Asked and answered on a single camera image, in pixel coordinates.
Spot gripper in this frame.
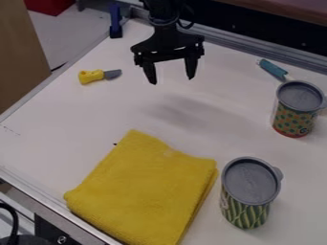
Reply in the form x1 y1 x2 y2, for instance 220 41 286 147
128 24 207 86

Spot dotted orange can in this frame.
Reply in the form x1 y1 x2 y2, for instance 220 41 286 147
269 79 327 139

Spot green striped can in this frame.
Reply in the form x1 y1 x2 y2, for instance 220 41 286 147
218 156 285 230

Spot yellow toy knife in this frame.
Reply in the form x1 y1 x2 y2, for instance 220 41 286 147
76 68 124 86

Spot blue clamp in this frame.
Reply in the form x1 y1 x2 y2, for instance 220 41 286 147
107 2 125 39

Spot blue tool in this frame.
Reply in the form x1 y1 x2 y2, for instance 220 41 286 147
255 58 295 83

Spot yellow cloth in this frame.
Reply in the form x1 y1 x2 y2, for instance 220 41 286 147
62 128 220 245

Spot red box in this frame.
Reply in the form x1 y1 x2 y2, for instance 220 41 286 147
23 0 77 17

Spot cardboard box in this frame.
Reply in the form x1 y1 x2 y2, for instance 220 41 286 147
0 0 53 115

